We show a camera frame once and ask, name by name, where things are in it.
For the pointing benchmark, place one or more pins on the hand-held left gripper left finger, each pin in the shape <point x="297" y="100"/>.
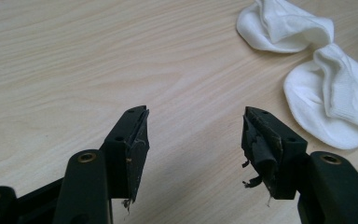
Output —
<point x="130" y="155"/>

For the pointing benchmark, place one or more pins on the white sock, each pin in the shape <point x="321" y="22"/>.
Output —
<point x="332" y="99"/>
<point x="284" y="28"/>

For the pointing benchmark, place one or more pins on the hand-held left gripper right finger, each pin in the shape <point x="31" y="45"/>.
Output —
<point x="272" y="149"/>

